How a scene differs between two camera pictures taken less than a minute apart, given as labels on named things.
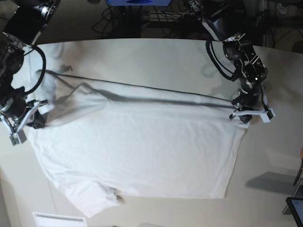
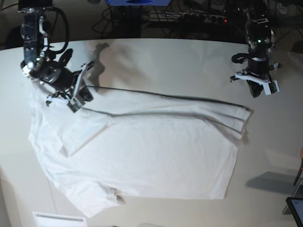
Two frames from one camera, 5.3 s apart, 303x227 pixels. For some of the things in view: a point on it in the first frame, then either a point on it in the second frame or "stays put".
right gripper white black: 247,105 -> 258,79
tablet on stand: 295,205 stays put
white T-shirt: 100,144 stays put
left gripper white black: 21,113 -> 74,97
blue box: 137,3 stays put
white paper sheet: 51,219 stays put
